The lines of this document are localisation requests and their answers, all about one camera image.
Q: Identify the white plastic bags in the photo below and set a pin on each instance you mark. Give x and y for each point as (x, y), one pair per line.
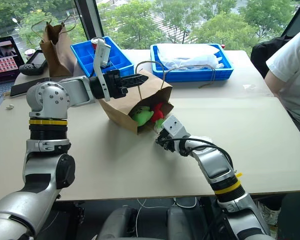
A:
(190, 56)

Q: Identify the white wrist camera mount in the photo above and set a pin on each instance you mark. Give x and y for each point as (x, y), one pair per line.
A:
(101, 53)
(173, 126)

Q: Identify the red can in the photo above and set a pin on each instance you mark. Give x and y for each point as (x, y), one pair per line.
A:
(96, 43)

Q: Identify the blue compartment bin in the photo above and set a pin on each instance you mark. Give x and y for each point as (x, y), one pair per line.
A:
(86, 58)

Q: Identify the red and green plush toy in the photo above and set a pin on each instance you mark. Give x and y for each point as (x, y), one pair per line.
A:
(158, 112)

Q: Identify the small white object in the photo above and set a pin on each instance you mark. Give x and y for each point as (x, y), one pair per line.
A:
(9, 106)

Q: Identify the open laptop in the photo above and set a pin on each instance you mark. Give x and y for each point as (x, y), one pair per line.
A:
(2, 67)

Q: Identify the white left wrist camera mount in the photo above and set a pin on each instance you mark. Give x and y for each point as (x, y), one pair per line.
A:
(101, 53)

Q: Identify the dark rounded robot leg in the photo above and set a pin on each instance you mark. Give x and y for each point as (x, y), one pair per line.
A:
(185, 222)
(117, 222)

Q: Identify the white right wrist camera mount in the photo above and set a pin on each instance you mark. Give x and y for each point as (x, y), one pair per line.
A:
(173, 126)

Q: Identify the black handheld controller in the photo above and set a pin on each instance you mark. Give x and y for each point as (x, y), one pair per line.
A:
(35, 63)

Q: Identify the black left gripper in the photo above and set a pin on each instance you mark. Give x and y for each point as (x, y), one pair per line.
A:
(113, 85)

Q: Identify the black chair back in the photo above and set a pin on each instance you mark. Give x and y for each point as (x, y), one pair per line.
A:
(267, 52)

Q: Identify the person in white shirt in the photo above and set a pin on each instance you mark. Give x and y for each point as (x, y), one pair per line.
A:
(292, 75)

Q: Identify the clear plastic scrap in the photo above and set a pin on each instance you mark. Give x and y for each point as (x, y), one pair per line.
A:
(249, 87)

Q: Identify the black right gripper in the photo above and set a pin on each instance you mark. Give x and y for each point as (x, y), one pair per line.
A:
(167, 143)

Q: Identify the white sneaker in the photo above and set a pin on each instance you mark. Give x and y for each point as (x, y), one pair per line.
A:
(268, 212)

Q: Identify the brown paper bag standing upright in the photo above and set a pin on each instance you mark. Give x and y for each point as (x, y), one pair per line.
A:
(57, 55)

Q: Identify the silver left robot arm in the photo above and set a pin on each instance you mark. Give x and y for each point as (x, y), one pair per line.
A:
(47, 97)

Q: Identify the black window frame post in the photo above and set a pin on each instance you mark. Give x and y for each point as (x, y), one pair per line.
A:
(90, 20)

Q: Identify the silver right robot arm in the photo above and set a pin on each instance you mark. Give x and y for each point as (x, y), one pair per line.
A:
(218, 170)

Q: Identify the brown paper bag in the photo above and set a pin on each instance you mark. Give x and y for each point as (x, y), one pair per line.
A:
(57, 55)
(122, 110)

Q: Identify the blue plastic crate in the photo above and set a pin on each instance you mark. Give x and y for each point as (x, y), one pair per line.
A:
(190, 73)

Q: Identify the black tablet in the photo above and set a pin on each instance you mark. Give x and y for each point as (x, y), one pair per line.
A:
(22, 87)

